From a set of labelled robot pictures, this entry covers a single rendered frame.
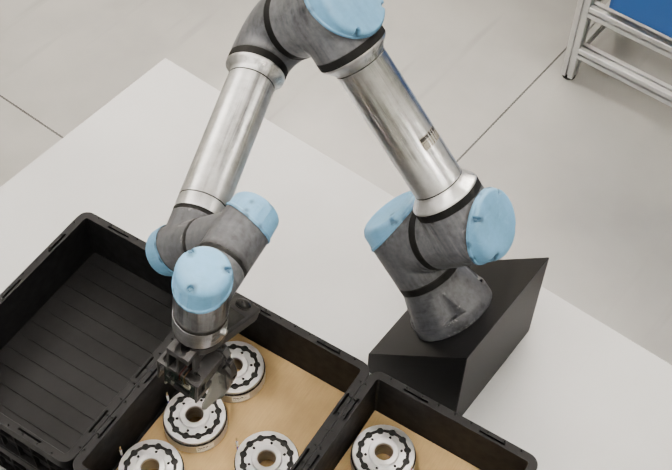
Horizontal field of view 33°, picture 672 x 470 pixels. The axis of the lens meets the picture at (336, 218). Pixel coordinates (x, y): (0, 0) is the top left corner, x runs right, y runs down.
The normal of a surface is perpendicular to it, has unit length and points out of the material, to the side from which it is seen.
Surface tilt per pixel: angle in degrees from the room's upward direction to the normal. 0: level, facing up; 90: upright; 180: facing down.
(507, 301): 43
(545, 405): 0
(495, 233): 55
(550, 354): 0
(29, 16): 0
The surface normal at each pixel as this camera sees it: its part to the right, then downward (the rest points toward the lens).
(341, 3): 0.60, -0.25
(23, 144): 0.02, -0.62
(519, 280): -0.53, -0.78
